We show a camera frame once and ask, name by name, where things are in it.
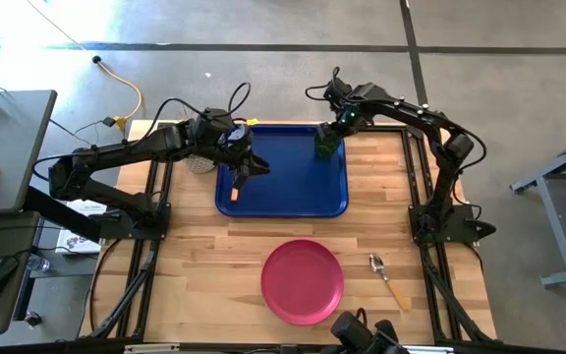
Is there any black bulky device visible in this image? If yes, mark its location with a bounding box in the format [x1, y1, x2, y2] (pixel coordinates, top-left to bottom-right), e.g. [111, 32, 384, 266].
[329, 307, 412, 354]

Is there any yellow extension cable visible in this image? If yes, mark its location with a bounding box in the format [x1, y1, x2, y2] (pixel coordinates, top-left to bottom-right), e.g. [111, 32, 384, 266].
[96, 59, 144, 134]

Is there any spoon with wooden handle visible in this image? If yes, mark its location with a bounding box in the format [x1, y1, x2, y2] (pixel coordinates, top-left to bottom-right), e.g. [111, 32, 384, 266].
[368, 252, 412, 312]

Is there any thin white floor cable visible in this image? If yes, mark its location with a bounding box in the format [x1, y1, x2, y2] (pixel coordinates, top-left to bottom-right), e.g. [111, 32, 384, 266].
[26, 0, 85, 50]

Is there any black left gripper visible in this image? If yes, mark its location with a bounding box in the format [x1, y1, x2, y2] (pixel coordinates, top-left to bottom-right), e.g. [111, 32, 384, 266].
[212, 142, 271, 191]

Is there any grey metal cart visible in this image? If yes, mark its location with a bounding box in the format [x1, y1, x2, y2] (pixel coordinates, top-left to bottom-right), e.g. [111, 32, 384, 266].
[510, 130, 566, 289]

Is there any black diagonal support bar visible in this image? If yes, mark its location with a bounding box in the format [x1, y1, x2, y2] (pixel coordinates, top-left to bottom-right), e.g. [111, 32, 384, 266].
[24, 185, 105, 243]

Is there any white printed booklet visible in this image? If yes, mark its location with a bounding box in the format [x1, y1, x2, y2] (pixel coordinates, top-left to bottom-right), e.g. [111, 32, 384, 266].
[55, 199, 108, 256]

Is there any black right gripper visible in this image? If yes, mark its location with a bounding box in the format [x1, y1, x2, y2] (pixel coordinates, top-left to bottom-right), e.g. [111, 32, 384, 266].
[314, 122, 358, 157]

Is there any green ribbed cup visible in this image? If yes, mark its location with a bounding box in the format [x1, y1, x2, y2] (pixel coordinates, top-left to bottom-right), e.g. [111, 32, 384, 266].
[313, 125, 345, 161]

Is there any green succulent in white pot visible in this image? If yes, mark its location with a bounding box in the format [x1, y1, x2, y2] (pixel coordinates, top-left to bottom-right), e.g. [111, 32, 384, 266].
[182, 152, 218, 175]

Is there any blue plastic tray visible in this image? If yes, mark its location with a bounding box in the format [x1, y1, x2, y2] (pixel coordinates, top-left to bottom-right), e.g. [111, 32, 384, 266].
[214, 124, 350, 219]

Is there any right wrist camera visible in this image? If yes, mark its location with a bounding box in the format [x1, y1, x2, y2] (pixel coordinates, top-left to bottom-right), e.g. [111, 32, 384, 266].
[334, 105, 364, 130]

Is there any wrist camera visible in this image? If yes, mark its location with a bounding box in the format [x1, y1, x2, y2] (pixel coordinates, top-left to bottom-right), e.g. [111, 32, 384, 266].
[223, 123, 254, 148]
[334, 105, 364, 130]

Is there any black aluminium table frame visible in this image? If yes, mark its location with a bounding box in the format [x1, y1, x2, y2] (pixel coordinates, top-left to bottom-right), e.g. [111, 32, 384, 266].
[80, 120, 500, 345]

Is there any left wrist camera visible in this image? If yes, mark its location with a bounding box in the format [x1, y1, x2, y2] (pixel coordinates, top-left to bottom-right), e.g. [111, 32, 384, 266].
[223, 123, 254, 148]

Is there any clear water bottle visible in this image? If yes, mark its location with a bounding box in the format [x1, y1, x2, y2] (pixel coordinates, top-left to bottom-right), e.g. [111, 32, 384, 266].
[26, 254, 51, 273]

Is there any thin black cable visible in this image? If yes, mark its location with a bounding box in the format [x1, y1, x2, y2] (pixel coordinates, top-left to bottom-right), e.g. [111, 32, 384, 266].
[49, 116, 118, 147]

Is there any pink round plate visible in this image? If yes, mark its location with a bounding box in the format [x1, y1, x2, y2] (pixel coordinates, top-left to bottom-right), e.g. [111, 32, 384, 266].
[260, 239, 346, 326]

